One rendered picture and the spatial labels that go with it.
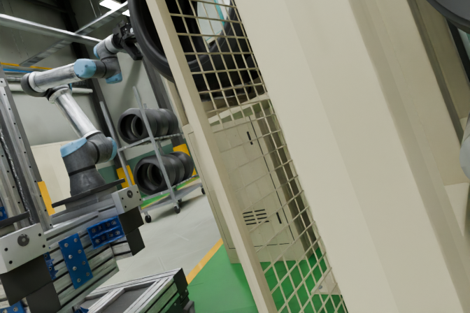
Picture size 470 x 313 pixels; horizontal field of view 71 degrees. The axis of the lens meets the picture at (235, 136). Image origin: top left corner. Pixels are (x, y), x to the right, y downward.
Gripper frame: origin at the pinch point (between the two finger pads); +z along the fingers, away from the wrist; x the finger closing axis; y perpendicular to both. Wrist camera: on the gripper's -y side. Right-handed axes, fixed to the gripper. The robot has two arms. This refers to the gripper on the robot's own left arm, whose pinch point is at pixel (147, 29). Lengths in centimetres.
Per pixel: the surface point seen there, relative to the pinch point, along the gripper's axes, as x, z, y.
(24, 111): 310, -937, 120
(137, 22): -12.9, 10.2, -1.8
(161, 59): -12.8, 17.2, -17.1
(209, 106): -5.6, 26.1, -36.4
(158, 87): 666, -764, 113
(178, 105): 53, -50, -27
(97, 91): 581, -986, 162
